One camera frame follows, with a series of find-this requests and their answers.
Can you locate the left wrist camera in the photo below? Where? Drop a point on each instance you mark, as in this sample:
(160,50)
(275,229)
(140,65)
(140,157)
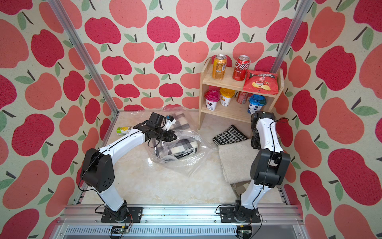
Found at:
(170,120)

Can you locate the black white houndstooth scarf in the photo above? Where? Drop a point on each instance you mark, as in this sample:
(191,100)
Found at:
(229,136)

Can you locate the green white drink carton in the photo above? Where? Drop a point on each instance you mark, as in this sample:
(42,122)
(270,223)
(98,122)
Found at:
(123,130)

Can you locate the pink lid cup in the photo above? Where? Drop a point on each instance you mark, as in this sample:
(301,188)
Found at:
(212,98)

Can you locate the right aluminium corner post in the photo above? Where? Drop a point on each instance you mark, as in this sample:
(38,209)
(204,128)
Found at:
(296,22)

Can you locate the clear plastic vacuum bag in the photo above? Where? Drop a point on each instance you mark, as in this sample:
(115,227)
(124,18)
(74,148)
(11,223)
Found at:
(191,164)

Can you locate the red chips bag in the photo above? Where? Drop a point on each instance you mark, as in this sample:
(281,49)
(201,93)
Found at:
(261,82)

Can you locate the orange drink can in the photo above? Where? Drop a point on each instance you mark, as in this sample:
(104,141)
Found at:
(219,66)

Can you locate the wooden two-tier shelf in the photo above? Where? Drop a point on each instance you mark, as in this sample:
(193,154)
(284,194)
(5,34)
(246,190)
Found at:
(233,111)

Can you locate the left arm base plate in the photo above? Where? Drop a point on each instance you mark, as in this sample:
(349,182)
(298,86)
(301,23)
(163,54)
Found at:
(123,215)

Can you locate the blue lid cup on shelf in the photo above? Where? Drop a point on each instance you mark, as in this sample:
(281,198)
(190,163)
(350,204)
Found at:
(256,102)

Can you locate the left aluminium corner post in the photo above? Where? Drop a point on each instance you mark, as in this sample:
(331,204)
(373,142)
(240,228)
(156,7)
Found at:
(70,30)

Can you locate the yellow lid cup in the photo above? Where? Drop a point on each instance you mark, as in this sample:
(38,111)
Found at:
(225,96)

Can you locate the aluminium corner post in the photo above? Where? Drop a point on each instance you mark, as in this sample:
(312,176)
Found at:
(70,30)
(296,22)

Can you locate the red can lower shelf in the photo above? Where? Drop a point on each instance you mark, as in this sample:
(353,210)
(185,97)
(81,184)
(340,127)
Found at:
(242,97)

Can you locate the aluminium front rail frame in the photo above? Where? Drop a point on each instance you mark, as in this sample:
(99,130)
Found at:
(182,221)

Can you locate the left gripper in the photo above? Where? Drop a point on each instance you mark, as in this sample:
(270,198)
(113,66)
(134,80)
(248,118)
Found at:
(170,138)

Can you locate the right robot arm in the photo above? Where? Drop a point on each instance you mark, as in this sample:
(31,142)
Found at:
(268,169)

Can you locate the cream fuzzy scarf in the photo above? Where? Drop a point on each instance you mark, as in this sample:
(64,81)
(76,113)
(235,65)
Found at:
(236,161)

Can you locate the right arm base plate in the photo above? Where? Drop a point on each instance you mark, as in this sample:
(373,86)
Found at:
(230,214)

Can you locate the red cola can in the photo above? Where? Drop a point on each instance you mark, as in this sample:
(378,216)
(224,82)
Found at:
(241,67)

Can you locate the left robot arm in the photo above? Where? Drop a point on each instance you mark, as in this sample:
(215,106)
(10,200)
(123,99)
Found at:
(98,166)

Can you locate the cream grey plaid scarf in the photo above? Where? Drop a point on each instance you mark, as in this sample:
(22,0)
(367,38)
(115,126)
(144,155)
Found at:
(183,146)

